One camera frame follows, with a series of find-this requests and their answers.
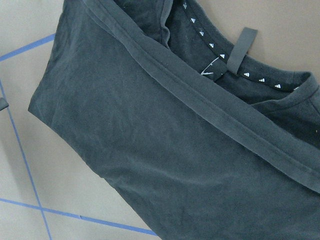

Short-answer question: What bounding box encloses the black printed t-shirt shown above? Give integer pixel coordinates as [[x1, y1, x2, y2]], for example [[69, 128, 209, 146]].
[[28, 0, 320, 240]]

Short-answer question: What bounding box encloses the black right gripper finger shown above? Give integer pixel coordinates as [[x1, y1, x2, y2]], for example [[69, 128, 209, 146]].
[[0, 97, 8, 110]]

